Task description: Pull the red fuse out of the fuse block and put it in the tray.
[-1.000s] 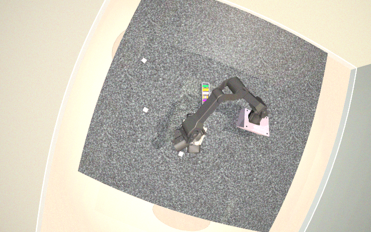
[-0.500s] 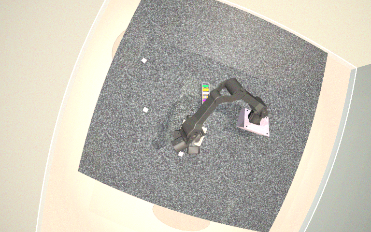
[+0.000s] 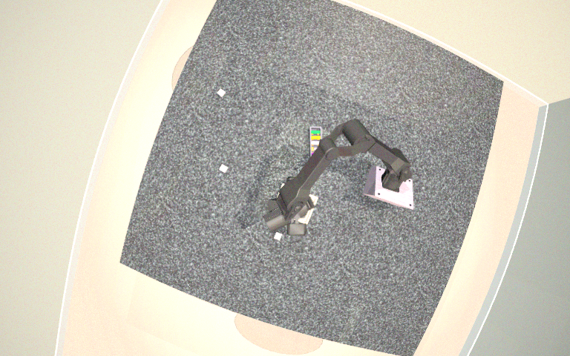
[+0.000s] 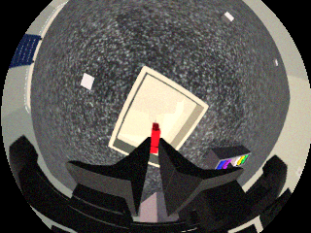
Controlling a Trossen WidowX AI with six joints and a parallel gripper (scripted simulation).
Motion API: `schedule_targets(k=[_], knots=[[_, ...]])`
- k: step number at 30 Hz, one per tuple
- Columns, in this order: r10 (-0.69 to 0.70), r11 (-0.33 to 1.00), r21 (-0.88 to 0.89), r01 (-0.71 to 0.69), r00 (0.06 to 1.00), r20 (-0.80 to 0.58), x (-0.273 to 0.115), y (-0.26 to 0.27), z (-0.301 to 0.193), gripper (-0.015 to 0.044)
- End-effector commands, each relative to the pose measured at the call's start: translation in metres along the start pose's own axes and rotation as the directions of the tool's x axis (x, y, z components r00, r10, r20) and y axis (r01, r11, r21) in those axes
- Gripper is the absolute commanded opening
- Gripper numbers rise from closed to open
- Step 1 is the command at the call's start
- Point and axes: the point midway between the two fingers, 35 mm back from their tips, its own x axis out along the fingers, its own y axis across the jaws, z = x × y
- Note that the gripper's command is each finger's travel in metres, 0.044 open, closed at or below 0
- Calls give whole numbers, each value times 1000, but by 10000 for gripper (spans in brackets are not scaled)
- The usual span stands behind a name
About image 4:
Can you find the red blade fuse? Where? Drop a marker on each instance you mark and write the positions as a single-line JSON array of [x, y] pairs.
[[155, 137]]

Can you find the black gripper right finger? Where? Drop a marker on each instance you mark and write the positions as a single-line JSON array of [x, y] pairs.
[[182, 180]]

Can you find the white fuse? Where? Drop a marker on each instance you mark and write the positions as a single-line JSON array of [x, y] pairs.
[[234, 161]]

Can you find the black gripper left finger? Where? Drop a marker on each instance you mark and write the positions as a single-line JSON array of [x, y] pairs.
[[125, 178]]

